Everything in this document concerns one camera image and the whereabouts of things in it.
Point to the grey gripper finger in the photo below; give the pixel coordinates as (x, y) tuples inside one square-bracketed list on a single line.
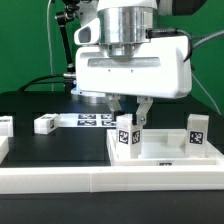
[(140, 116), (114, 105)]

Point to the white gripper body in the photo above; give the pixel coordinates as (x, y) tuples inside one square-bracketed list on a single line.
[(158, 68)]

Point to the white square tabletop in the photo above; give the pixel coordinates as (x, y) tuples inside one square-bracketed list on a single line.
[(163, 147)]

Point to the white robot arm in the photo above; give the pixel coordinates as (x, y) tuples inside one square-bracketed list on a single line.
[(122, 51)]

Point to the white marker sheet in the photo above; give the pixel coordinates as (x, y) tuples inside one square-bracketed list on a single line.
[(80, 120)]

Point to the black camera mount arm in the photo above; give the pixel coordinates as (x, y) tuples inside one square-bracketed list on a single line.
[(66, 36)]

